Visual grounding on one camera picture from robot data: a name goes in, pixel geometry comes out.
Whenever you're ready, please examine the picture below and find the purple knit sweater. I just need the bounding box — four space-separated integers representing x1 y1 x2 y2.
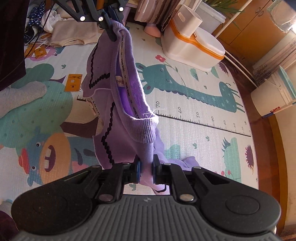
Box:
82 21 198 193

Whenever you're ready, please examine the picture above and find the beige folded cloth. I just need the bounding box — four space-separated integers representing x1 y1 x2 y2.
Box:
49 20 103 47

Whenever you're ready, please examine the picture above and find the pink stool foot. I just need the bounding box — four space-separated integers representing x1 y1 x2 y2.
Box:
144 23 161 38

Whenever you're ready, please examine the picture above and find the orange paper tag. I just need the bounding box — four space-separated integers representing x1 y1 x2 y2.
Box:
65 74 83 92

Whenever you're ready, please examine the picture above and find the white orange storage box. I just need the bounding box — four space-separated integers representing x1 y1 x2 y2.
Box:
161 5 225 72

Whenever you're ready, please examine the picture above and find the white plastic bucket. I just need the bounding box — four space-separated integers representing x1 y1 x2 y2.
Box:
195 1 226 33

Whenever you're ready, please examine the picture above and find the blue white pole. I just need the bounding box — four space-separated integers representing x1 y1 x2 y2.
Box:
263 102 296 118

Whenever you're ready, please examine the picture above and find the grey socked foot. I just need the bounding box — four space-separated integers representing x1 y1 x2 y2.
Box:
0 81 47 118

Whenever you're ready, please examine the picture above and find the green potted plant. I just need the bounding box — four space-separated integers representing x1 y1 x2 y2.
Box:
203 0 240 14

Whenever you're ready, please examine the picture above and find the white round bin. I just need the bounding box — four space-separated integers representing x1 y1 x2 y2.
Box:
251 66 295 116

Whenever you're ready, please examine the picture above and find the wooden orange cabinet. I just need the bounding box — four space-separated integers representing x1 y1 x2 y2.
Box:
218 1 287 66

